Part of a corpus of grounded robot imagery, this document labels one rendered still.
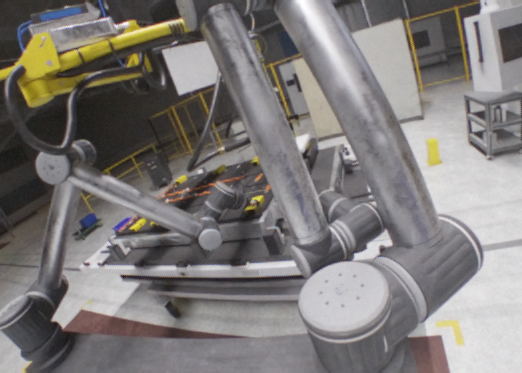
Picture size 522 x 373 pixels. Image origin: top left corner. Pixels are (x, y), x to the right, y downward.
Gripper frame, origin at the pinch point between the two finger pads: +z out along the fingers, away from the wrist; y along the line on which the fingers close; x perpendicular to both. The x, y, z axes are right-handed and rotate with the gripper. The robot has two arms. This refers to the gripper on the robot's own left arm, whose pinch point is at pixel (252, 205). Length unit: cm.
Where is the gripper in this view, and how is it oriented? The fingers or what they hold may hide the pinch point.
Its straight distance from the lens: 162.4
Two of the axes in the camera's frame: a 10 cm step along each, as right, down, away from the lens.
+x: -0.7, -9.6, 2.6
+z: 4.6, 2.1, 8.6
